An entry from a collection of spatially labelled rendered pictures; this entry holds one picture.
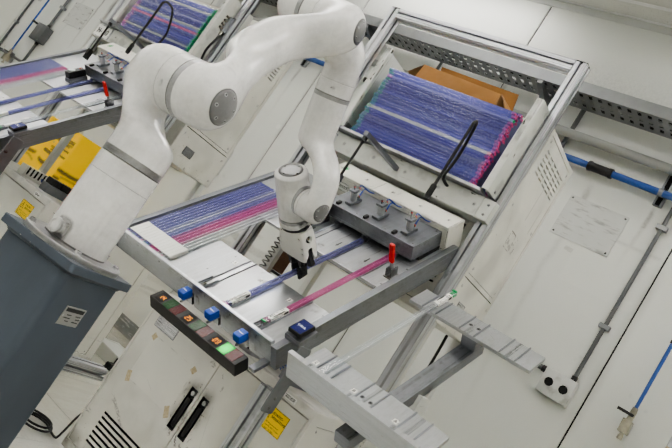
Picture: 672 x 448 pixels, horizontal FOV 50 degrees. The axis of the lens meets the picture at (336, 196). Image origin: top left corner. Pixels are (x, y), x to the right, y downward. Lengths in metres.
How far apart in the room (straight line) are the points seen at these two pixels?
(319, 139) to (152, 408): 0.99
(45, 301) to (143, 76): 0.43
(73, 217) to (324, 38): 0.61
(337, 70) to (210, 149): 1.64
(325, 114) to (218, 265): 0.53
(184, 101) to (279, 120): 3.41
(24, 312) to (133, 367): 1.08
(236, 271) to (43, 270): 0.75
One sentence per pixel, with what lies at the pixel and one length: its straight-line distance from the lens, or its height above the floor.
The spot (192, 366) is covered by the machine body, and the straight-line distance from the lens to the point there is 2.21.
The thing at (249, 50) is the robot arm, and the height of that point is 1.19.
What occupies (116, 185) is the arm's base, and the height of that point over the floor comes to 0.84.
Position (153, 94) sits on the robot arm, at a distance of 1.37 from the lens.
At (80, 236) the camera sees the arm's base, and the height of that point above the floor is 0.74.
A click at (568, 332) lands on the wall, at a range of 3.51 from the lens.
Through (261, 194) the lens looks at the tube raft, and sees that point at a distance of 2.30.
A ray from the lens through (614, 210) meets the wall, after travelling 3.68.
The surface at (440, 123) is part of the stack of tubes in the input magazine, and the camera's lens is 2.28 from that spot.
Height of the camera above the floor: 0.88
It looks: 7 degrees up
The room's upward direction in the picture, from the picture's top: 33 degrees clockwise
